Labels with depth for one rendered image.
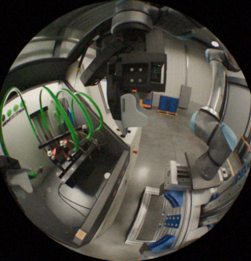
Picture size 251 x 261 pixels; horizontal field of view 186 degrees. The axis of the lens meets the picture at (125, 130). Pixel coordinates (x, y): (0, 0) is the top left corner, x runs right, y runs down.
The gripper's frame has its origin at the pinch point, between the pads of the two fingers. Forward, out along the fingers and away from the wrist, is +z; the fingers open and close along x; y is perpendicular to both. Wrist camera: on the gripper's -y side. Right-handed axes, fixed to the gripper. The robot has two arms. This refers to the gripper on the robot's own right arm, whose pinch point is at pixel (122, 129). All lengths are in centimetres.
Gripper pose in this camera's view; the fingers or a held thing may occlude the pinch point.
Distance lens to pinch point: 17.3
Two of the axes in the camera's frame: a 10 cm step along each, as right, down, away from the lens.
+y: 9.5, 1.7, -2.8
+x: 3.3, -5.0, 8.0
